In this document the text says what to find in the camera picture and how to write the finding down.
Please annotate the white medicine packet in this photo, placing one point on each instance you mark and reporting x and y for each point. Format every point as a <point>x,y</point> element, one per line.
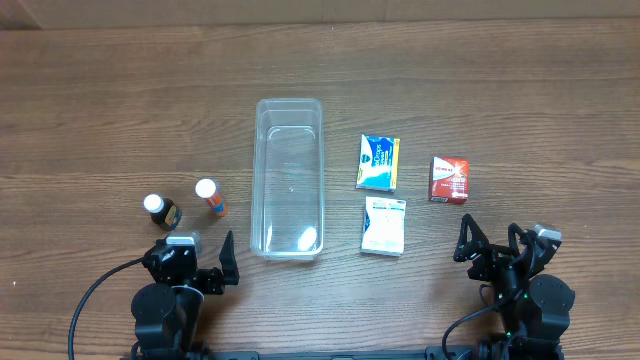
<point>384,226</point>

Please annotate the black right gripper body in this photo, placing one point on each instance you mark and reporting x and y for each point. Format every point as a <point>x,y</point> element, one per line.
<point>493,252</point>

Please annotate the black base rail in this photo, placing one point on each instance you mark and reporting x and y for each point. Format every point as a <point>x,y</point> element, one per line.
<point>428,353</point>

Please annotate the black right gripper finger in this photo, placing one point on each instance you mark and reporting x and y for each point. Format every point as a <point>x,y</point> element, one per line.
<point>518,241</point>
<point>472,241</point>

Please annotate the blue yellow VapoDrops box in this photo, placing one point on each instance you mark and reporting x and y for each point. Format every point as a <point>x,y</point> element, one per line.
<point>378,163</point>

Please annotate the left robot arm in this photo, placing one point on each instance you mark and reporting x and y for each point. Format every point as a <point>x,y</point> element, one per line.
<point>166,312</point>

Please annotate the clear plastic container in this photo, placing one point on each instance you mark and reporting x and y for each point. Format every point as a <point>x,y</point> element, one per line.
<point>288,200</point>

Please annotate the orange bottle white cap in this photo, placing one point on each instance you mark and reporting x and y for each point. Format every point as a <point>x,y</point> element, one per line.
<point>207,190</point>

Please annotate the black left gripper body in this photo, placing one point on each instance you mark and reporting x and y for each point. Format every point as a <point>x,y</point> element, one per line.
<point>211,276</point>

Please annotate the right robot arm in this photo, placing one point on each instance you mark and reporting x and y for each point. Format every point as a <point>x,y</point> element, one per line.
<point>534,307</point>

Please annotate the red medicine box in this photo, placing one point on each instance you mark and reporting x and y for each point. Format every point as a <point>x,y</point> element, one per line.
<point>449,180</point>

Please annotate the brown bottle white cap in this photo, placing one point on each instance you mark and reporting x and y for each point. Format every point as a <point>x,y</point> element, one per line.
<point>163,211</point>

